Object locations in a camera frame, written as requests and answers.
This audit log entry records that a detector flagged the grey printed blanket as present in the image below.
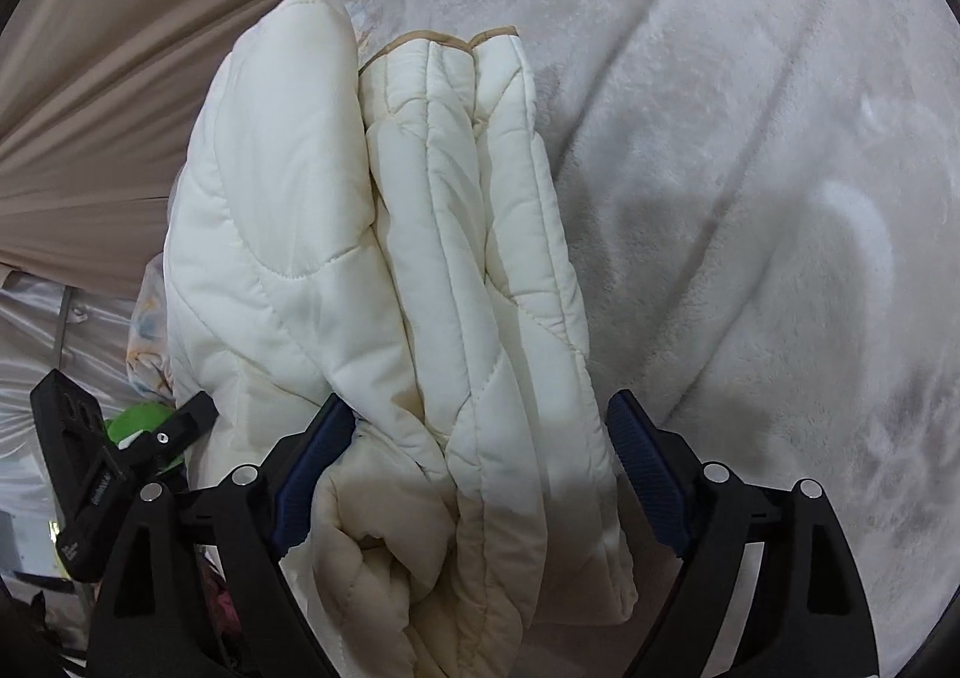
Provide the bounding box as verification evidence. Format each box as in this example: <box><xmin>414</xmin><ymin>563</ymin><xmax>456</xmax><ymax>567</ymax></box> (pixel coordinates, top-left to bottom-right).
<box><xmin>127</xmin><ymin>0</ymin><xmax>960</xmax><ymax>678</ymax></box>

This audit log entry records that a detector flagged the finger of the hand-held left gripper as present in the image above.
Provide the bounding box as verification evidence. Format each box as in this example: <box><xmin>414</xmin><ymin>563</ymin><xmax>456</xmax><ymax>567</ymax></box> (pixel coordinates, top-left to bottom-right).
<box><xmin>112</xmin><ymin>391</ymin><xmax>220</xmax><ymax>478</ymax></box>

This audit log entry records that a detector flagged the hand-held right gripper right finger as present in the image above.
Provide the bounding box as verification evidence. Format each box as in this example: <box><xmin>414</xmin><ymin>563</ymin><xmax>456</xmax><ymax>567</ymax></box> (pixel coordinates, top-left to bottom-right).
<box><xmin>606</xmin><ymin>389</ymin><xmax>882</xmax><ymax>678</ymax></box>

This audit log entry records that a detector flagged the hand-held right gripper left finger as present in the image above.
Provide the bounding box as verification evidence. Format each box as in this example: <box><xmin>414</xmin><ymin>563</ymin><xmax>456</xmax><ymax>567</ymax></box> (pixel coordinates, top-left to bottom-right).
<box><xmin>86</xmin><ymin>394</ymin><xmax>356</xmax><ymax>678</ymax></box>

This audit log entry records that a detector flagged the cream quilted jacket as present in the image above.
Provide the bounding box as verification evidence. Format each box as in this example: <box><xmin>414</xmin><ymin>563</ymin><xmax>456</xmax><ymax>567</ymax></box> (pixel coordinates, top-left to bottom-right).
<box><xmin>161</xmin><ymin>0</ymin><xmax>638</xmax><ymax>678</ymax></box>

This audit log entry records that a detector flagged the green object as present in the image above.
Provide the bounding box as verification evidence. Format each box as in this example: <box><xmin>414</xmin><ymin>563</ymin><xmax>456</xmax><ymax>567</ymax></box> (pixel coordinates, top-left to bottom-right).
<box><xmin>105</xmin><ymin>404</ymin><xmax>188</xmax><ymax>475</ymax></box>

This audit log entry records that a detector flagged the beige curtain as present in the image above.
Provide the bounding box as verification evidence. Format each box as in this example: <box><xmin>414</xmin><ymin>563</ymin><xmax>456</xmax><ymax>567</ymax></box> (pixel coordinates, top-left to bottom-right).
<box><xmin>0</xmin><ymin>0</ymin><xmax>421</xmax><ymax>296</ymax></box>

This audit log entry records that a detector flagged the silver satin cloth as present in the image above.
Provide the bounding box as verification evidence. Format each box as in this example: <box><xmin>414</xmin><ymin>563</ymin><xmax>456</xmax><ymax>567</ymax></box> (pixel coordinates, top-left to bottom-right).
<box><xmin>0</xmin><ymin>269</ymin><xmax>177</xmax><ymax>574</ymax></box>

